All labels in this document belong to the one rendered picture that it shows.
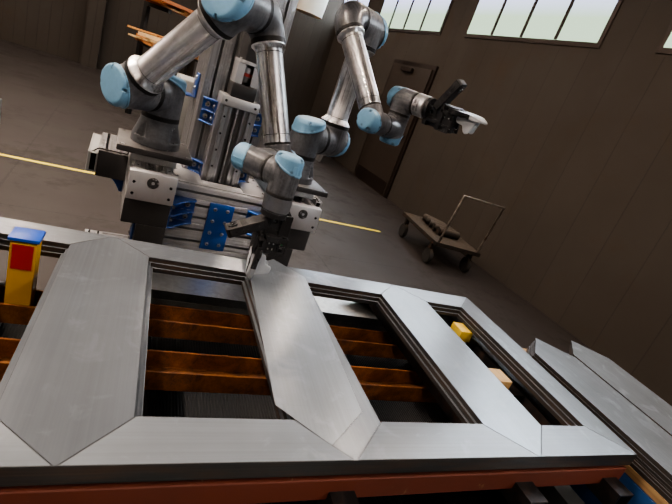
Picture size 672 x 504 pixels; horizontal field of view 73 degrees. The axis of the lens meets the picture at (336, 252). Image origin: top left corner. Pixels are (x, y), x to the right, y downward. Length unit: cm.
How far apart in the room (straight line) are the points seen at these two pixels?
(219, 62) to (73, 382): 123
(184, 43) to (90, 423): 93
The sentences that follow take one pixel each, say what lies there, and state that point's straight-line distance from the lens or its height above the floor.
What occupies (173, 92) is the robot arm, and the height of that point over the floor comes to 122.
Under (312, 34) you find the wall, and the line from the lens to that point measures 1143.
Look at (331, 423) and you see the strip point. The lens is 89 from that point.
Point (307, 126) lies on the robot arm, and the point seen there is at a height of 124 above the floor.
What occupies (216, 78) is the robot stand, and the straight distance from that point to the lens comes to 175.
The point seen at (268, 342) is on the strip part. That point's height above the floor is 85.
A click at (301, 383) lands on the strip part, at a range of 95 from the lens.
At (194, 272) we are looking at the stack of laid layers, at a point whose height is 83.
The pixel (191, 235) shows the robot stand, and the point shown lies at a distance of 167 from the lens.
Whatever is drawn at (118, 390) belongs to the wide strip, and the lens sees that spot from 84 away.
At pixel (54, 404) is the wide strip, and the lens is 82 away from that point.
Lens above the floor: 140
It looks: 19 degrees down
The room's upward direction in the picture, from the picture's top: 20 degrees clockwise
